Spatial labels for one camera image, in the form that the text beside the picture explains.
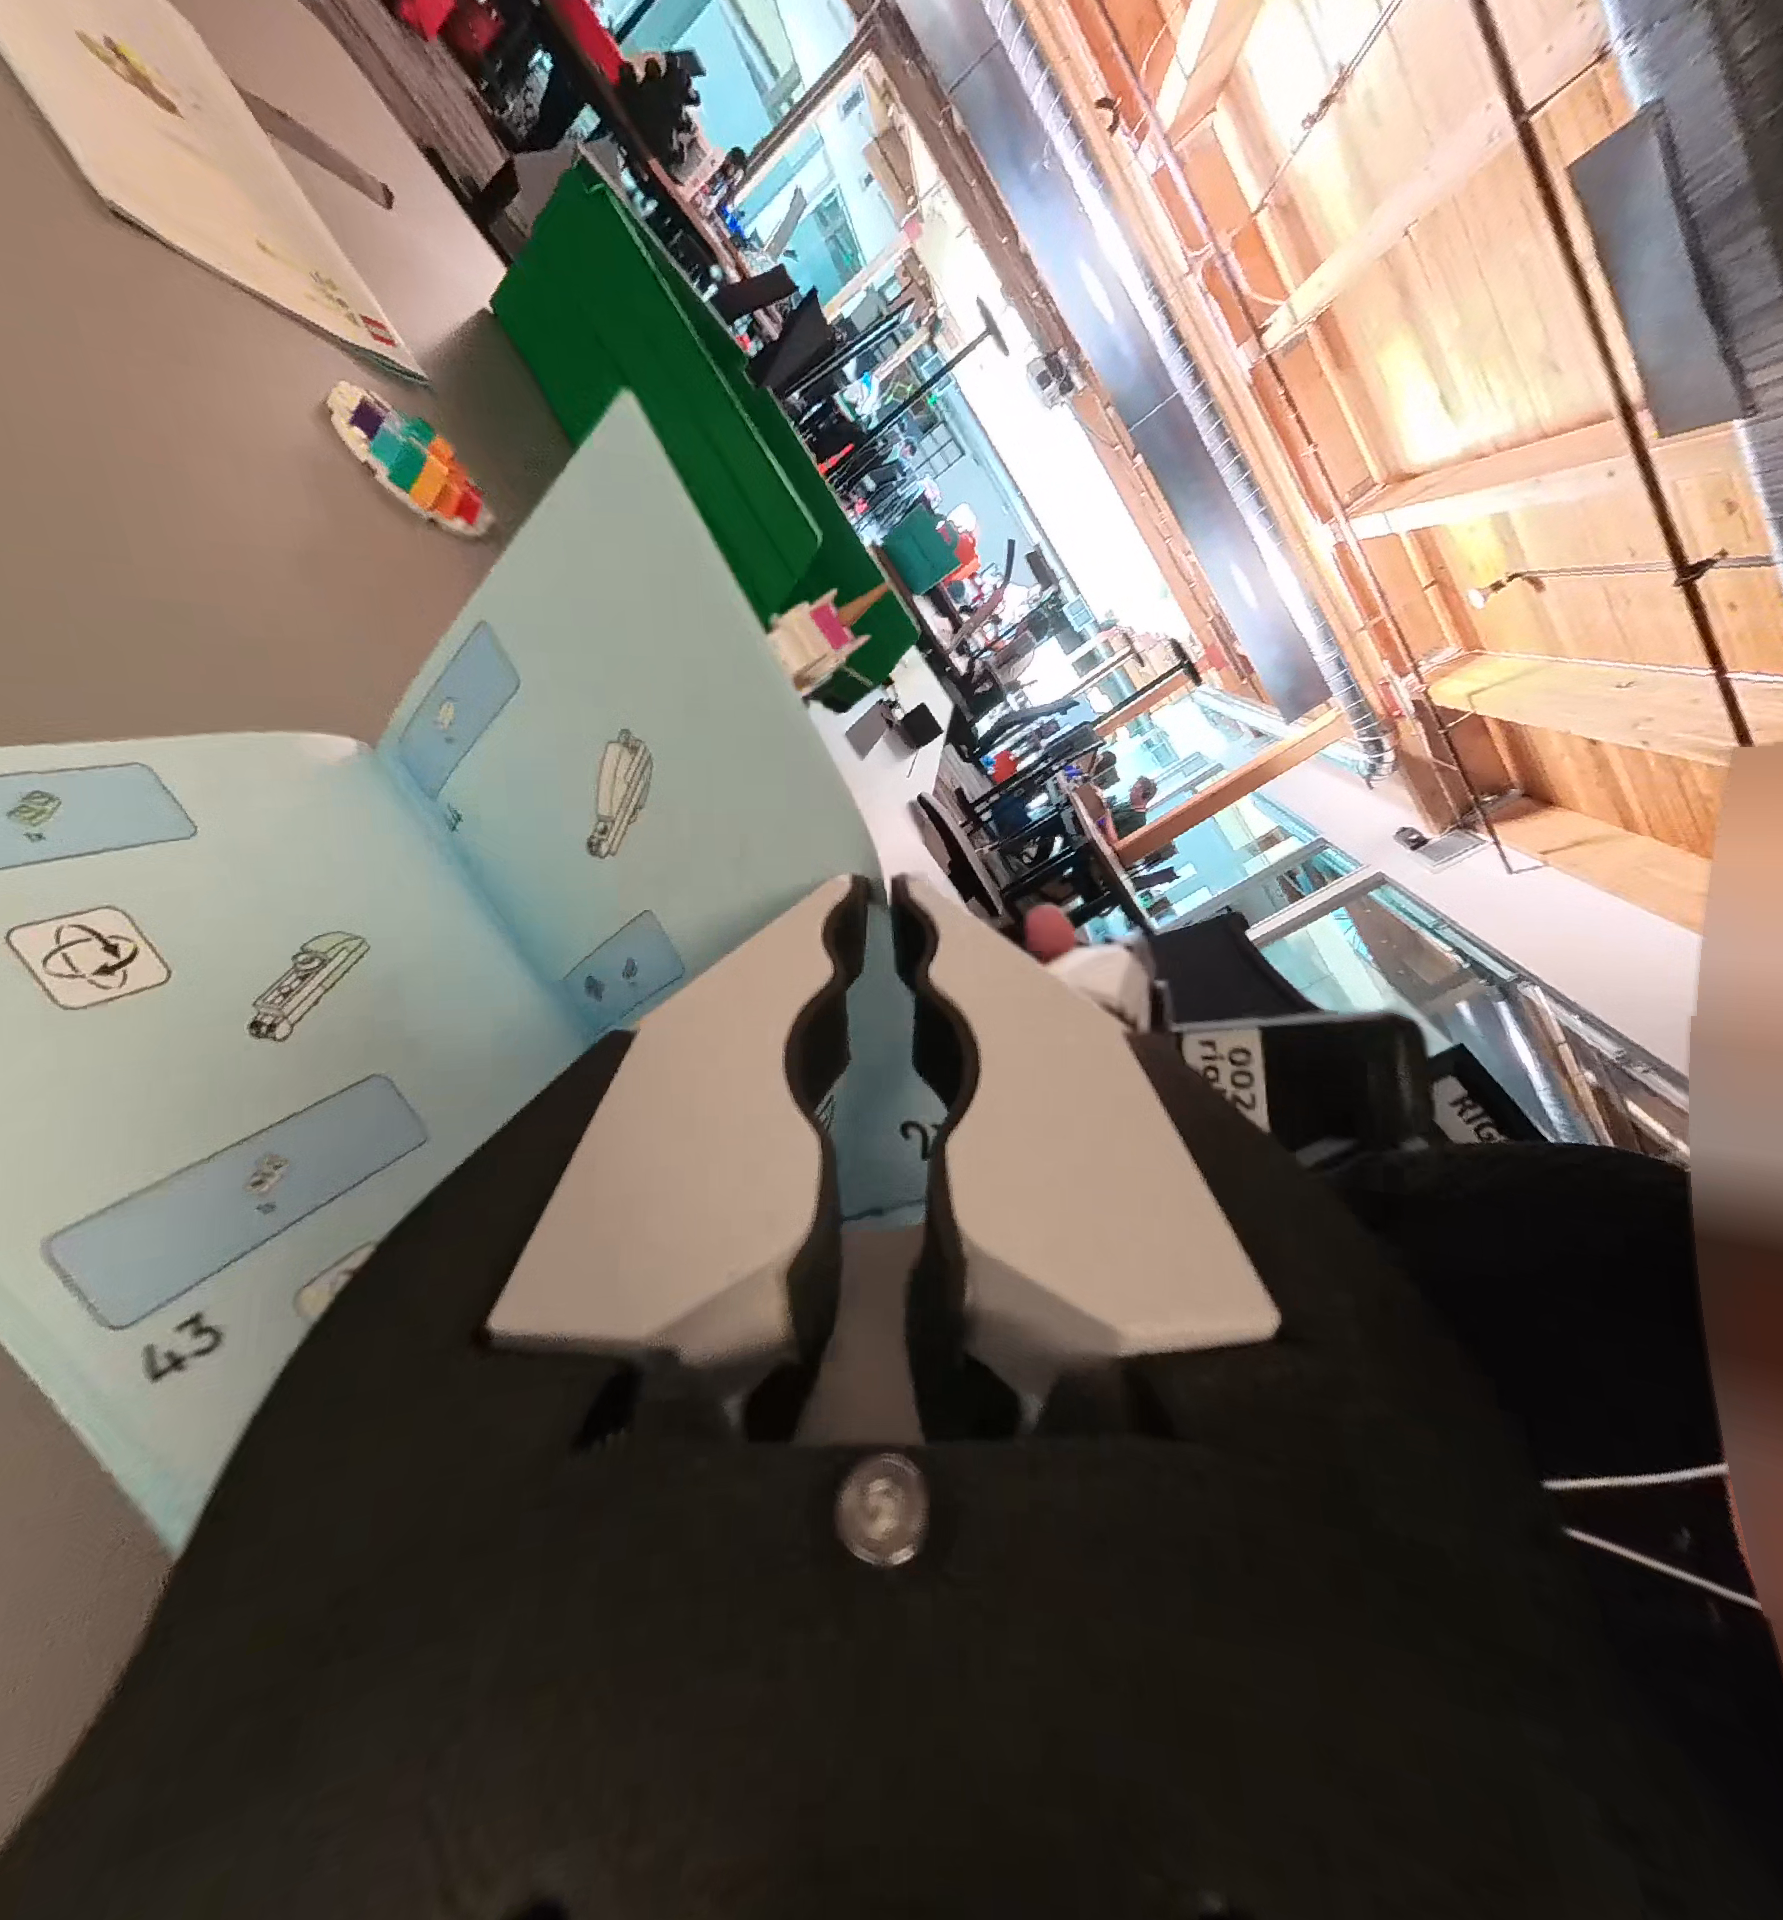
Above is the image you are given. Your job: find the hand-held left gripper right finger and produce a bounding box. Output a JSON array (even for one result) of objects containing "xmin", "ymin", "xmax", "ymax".
[{"xmin": 887, "ymin": 874, "xmax": 1285, "ymax": 1390}]

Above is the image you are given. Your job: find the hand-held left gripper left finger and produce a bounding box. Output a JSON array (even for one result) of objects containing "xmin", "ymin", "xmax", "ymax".
[{"xmin": 482, "ymin": 874, "xmax": 874, "ymax": 1404}]

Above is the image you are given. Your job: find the light blue instruction booklet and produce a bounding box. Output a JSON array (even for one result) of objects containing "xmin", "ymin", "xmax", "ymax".
[{"xmin": 0, "ymin": 390, "xmax": 893, "ymax": 1555}]

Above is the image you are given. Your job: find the white and pink brick build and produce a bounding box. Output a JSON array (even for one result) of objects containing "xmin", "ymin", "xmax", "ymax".
[{"xmin": 765, "ymin": 578, "xmax": 893, "ymax": 696}]

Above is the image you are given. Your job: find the rainbow brick build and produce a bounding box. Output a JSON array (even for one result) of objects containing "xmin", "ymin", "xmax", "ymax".
[{"xmin": 326, "ymin": 381, "xmax": 497, "ymax": 541}]

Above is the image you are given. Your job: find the green plastic bin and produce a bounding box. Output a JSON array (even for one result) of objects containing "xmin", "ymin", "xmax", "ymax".
[{"xmin": 491, "ymin": 156, "xmax": 922, "ymax": 710}]

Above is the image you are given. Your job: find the white instruction booklet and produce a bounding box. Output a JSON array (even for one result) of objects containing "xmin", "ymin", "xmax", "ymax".
[{"xmin": 0, "ymin": 0, "xmax": 430, "ymax": 387}]

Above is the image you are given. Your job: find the white cable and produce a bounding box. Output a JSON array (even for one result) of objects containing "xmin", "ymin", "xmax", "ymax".
[{"xmin": 1543, "ymin": 1468, "xmax": 1766, "ymax": 1609}]

